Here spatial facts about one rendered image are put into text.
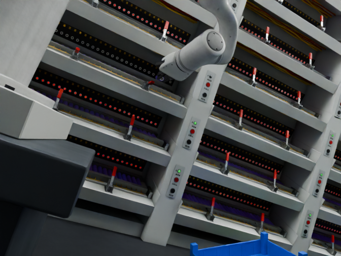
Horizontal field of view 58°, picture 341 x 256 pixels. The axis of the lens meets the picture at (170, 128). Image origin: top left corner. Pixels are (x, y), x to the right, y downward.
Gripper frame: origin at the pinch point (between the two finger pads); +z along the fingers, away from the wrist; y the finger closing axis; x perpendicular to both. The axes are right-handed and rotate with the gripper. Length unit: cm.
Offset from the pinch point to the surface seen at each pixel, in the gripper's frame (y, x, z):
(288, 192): -78, 20, 4
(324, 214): -98, 24, -1
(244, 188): -51, 27, 2
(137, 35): 15.4, -7.6, -3.0
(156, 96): 0.3, 9.1, -0.1
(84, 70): 26.8, 11.7, 2.4
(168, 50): 2.8, -8.4, -3.9
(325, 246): -114, 36, 8
